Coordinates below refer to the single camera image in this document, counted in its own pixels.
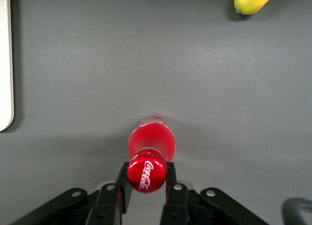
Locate yellow toy lemon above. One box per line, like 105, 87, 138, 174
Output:
234, 0, 280, 16

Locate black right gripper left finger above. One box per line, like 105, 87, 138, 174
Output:
9, 161, 134, 225

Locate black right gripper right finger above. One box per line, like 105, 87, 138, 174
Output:
159, 162, 269, 225

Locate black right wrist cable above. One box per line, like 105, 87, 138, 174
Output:
282, 197, 312, 225

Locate beige plastic tray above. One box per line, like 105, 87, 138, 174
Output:
0, 0, 15, 133

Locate red coke bottle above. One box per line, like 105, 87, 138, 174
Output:
126, 114, 177, 194

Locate dark grey table mat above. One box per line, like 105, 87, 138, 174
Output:
0, 0, 312, 225

